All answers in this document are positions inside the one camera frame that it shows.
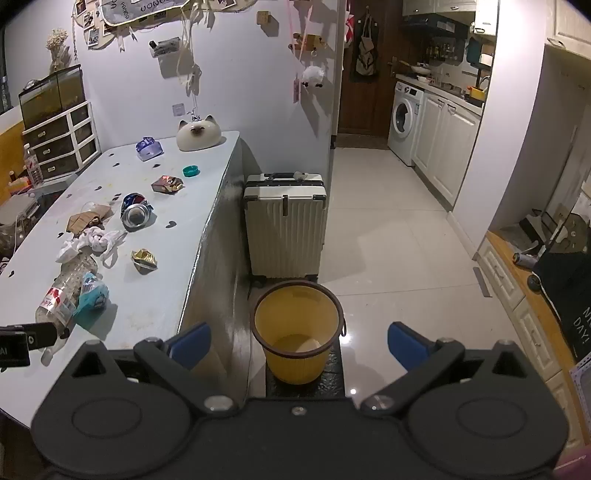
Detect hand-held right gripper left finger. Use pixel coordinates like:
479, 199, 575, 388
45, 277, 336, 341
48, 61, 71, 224
69, 322, 240, 415

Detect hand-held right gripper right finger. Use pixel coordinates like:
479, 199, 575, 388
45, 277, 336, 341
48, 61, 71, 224
360, 322, 532, 415

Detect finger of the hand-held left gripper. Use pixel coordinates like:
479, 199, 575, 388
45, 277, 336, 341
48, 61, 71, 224
21, 322, 59, 349

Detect yellow plastic trash bin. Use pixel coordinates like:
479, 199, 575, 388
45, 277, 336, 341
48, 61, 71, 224
252, 280, 347, 385

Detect red cigarette pack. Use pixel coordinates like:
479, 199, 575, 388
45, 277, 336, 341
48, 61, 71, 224
152, 175, 184, 195

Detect clear plastic bottle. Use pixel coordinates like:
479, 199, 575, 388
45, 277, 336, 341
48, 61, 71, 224
35, 254, 100, 340

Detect crumpled blue wrapper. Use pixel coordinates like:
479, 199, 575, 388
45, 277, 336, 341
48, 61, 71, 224
72, 272, 110, 324

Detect black floor mat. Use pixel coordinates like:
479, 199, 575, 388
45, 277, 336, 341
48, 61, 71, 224
265, 332, 347, 398

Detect gold foil wrapper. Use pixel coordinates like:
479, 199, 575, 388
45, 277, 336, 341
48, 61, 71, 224
131, 249, 159, 273

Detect crumpled white tissue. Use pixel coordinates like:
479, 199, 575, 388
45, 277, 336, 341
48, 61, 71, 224
56, 227, 127, 268

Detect low wooden top cabinet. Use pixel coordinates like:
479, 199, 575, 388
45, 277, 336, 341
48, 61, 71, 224
475, 231, 591, 444

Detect scattered black heart stickers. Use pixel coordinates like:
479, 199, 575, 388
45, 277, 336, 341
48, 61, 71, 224
7, 150, 178, 278

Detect brown cardboard box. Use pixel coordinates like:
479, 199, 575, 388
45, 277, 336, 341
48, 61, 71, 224
66, 205, 114, 232

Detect grey flat box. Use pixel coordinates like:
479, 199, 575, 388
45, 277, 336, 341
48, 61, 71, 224
0, 194, 40, 227

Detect crushed blue drink can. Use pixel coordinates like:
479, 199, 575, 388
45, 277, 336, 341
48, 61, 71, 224
120, 192, 154, 232

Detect white hard-shell suitcase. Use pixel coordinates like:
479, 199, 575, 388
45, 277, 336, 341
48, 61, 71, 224
243, 172, 329, 288

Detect black printed tote bag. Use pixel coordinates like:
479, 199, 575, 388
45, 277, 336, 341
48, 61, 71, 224
538, 249, 591, 365

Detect red label water bottle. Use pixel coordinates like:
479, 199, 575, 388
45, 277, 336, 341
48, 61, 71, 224
23, 144, 44, 188

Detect black folding stand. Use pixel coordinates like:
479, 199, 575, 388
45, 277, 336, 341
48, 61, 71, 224
519, 210, 587, 254

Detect white drawer cabinet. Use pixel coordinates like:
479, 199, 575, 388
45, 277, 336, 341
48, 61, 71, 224
22, 100, 101, 183

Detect purple tissue pack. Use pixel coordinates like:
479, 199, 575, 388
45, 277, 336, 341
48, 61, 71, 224
136, 137, 164, 162

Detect white kitchen base cabinets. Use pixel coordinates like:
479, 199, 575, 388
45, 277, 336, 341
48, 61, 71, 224
411, 88, 483, 210

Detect white cat-shaped ornament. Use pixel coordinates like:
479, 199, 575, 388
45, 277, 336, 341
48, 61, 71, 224
176, 115, 222, 151

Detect white washing machine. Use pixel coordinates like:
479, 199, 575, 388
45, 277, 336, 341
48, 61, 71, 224
388, 79, 426, 167

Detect brown wooden door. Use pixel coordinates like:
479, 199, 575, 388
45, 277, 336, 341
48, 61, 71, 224
337, 0, 404, 139

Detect glass fish tank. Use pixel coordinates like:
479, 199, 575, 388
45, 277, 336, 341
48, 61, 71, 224
18, 65, 86, 130

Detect hanging white ribbon ornament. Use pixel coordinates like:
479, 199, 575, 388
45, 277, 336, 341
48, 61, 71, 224
178, 0, 204, 114

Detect dried flower bouquet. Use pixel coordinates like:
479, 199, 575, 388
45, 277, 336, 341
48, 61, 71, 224
46, 28, 70, 72

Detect dark hanging tote bag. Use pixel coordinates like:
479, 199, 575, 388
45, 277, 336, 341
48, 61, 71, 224
353, 11, 380, 83

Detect black range hood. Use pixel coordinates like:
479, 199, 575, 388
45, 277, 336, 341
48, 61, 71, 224
399, 14, 472, 40

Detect white upper kitchen cabinets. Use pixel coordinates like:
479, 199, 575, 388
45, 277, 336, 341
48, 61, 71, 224
402, 0, 499, 33

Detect small wall-mounted holder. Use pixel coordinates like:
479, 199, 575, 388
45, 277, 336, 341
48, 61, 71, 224
148, 37, 180, 58

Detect wooden wall hook shelf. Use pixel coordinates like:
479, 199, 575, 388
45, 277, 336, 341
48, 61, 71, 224
288, 33, 326, 58

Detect wall photo collage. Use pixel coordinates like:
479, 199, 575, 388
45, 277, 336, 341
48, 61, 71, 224
74, 0, 241, 49

